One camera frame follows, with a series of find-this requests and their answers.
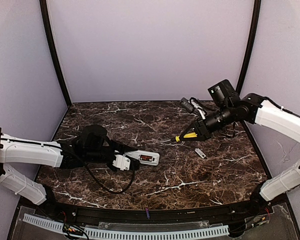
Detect yellow handled screwdriver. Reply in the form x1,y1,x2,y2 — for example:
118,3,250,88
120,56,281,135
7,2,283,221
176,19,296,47
161,132,198,143

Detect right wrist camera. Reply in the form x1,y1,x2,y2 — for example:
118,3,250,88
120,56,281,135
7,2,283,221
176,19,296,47
179,97,208,120

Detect black frame post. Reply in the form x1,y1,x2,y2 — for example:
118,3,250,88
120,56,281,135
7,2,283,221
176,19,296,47
39,0,72,108
235,0,262,95

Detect left black frame post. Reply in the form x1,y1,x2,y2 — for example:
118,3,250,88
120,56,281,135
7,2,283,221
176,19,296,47
39,0,72,108

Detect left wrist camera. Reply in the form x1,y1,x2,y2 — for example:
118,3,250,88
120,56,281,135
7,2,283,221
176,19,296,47
107,153,137,172

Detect black front table rail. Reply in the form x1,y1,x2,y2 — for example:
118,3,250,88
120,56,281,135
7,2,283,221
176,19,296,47
35,201,274,227

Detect white battery cover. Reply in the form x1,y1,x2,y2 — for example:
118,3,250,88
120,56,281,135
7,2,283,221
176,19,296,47
195,148,207,159

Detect right black frame post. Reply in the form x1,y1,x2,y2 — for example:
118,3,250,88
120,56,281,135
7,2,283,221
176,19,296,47
235,0,262,95

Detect white remote control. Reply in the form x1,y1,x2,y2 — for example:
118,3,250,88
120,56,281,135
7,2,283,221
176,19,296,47
125,150,160,166

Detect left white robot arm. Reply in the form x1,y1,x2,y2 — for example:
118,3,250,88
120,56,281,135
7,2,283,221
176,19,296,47
0,124,143,207

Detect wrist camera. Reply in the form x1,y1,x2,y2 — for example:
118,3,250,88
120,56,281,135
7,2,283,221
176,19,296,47
179,97,208,120
107,153,137,172

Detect white slotted cable duct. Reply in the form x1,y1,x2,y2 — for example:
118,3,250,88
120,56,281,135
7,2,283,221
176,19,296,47
22,213,229,240

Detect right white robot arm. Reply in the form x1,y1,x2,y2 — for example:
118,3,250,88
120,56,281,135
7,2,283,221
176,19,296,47
173,79,300,203

